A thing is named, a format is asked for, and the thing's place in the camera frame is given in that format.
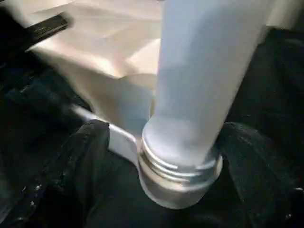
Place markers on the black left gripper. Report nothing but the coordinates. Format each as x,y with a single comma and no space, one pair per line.
47,25

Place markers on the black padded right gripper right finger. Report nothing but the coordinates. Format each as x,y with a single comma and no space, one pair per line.
261,180

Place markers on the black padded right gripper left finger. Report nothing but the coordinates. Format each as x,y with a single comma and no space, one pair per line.
71,175

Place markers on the white plastic table top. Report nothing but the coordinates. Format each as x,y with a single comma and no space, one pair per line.
95,47

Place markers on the white plastic table leg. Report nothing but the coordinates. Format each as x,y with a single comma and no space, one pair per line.
197,71

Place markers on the black table mat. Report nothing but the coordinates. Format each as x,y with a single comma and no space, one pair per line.
273,95

